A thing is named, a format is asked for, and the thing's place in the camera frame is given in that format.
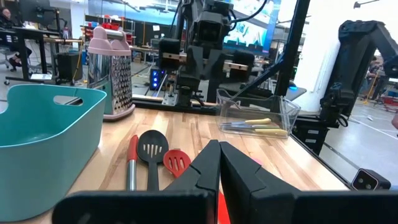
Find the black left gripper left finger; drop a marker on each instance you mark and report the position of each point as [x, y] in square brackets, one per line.
[124, 208]

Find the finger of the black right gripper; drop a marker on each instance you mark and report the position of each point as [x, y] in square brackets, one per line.
[188, 90]
[214, 84]

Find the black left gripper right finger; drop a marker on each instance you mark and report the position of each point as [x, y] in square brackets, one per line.
[280, 205]

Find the red slotted silicone turner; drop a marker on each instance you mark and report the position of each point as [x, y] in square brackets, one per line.
[168, 161]

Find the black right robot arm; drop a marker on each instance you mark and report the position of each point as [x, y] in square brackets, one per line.
[186, 15]

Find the computer with blue lights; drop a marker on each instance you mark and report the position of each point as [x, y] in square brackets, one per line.
[155, 79]

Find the pink metal box grater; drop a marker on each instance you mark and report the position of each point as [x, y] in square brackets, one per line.
[119, 81]

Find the black control box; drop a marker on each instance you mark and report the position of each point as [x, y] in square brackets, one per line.
[311, 137]

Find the clear plastic container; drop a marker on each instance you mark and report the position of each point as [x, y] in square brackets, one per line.
[289, 115]

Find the teal plastic bin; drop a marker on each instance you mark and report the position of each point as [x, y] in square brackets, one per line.
[37, 168]

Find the black monitor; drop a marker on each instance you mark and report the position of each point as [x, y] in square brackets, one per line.
[34, 9]

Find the black desk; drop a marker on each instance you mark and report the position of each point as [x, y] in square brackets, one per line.
[23, 46]

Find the person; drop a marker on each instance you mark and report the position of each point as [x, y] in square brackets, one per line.
[6, 15]
[373, 71]

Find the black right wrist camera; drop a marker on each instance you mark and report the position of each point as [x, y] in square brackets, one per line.
[211, 31]

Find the large blue wall screen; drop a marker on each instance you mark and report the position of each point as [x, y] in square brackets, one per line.
[248, 34]

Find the small black table camera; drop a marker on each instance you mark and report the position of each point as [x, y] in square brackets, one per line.
[370, 180]

